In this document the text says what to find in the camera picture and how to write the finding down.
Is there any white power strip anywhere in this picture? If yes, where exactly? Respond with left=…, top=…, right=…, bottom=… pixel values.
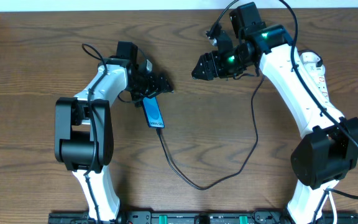
left=314, top=65, right=330, bottom=103

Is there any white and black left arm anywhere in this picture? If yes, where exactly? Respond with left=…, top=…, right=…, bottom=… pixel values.
left=54, top=41, right=173, bottom=223

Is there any white USB charger plug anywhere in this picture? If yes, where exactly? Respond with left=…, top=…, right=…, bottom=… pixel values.
left=298, top=50, right=323, bottom=72

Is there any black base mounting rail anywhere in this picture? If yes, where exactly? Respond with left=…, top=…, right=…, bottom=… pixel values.
left=47, top=210, right=358, bottom=224

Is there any black USB charging cable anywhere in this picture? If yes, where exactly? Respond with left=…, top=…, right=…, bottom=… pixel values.
left=155, top=74, right=266, bottom=191

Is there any white power strip cord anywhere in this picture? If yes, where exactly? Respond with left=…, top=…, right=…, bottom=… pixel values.
left=326, top=188, right=338, bottom=224

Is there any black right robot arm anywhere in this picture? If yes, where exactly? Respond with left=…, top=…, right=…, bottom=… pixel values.
left=192, top=2, right=358, bottom=223

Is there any blue screen Galaxy smartphone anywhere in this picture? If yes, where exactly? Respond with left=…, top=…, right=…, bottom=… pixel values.
left=142, top=97, right=165, bottom=128

